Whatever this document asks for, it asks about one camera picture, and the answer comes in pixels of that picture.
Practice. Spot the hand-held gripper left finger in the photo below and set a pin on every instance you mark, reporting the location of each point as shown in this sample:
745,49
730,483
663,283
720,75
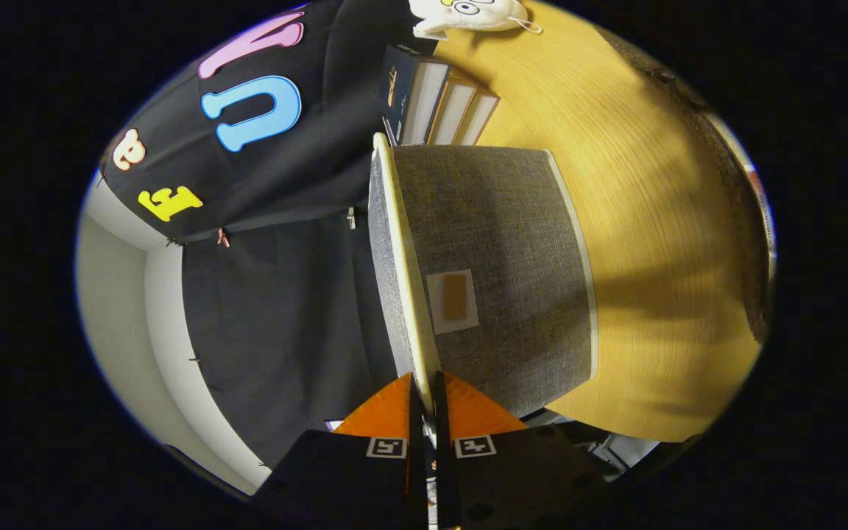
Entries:
417,471

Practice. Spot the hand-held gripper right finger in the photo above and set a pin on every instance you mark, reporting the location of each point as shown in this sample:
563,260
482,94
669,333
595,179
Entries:
444,478

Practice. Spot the grey fabric storage box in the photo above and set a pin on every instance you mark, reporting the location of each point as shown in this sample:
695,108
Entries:
497,221

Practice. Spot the small silver clip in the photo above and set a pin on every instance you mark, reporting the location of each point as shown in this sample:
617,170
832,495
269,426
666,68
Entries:
351,218

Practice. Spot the small reddish clip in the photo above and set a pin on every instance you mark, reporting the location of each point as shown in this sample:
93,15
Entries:
223,238

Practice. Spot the brown spine book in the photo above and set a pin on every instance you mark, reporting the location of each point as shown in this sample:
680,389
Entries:
481,118
457,110

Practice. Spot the dark cover book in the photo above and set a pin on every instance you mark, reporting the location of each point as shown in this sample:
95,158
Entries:
394,88

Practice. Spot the white plush toy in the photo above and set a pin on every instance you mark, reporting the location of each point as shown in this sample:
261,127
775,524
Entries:
483,18

